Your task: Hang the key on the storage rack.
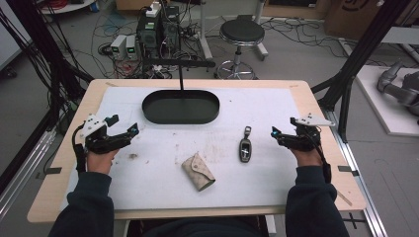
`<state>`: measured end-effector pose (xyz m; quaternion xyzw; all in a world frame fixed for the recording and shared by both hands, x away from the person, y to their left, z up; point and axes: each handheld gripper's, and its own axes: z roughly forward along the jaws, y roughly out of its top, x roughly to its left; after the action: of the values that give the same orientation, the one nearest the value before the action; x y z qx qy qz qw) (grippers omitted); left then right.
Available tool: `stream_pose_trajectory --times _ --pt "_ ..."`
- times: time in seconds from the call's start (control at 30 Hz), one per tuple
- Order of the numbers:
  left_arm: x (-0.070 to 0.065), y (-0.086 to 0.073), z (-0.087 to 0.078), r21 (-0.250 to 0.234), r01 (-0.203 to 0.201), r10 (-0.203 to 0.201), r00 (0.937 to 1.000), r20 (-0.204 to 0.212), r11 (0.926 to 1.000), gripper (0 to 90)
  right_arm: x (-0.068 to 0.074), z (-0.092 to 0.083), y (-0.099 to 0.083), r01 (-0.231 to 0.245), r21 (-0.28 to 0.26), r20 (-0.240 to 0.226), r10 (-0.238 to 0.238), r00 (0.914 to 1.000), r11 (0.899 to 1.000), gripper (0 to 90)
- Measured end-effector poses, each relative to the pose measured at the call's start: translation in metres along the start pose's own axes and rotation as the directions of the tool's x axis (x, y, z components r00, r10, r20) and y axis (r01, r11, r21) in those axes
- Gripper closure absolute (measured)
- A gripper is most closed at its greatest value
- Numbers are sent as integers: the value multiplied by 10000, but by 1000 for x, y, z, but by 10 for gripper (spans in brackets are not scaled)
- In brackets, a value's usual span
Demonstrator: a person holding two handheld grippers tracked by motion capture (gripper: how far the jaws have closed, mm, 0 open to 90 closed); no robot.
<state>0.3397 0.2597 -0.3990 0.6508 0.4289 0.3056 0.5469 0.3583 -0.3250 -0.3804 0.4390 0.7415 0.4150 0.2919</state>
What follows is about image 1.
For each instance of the black round stool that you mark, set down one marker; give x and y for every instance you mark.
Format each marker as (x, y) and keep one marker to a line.
(242, 31)

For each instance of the black metal frame post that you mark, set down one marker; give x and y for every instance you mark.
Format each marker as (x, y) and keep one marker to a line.
(42, 59)
(365, 49)

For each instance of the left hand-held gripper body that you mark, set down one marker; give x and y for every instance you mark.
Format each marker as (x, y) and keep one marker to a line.
(102, 142)

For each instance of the light wooden table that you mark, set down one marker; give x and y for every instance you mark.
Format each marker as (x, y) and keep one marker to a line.
(342, 194)

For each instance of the white platform board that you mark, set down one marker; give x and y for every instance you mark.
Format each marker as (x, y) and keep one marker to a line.
(385, 112)

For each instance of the black computer tower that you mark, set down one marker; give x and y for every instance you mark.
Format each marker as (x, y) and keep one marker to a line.
(149, 33)
(170, 29)

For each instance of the white foam mat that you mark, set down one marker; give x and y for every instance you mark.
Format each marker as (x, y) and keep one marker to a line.
(164, 184)

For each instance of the black oval tray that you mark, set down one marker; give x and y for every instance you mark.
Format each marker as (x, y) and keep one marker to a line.
(180, 108)

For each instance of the black car key fob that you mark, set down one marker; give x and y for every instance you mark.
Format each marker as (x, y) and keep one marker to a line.
(245, 149)

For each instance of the black tape strip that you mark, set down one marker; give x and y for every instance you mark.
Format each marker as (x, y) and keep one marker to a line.
(52, 170)
(347, 169)

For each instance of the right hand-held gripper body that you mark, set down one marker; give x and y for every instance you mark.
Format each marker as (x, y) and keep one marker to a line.
(304, 136)

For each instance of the cardboard box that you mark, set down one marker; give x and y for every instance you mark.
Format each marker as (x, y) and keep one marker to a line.
(355, 16)

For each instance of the round white table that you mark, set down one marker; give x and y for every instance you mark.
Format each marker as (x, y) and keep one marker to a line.
(69, 7)

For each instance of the black T-shaped stand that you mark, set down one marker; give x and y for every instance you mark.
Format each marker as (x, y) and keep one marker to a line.
(180, 63)

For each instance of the aluminium rail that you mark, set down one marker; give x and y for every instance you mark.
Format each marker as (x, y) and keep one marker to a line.
(23, 177)
(359, 174)

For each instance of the person's right hand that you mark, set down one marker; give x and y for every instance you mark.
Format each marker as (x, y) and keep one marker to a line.
(308, 158)

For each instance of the person's left hand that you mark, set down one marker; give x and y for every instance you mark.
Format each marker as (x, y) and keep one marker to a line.
(99, 162)

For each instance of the beige key pouch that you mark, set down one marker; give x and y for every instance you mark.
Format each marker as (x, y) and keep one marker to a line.
(198, 172)

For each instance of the grey power supply unit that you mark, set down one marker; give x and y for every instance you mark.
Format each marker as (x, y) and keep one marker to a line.
(131, 46)
(118, 46)

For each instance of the white power strip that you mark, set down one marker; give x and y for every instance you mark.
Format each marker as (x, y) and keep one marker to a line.
(153, 9)

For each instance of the white table leg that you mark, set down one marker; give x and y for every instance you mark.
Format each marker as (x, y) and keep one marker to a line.
(204, 33)
(260, 29)

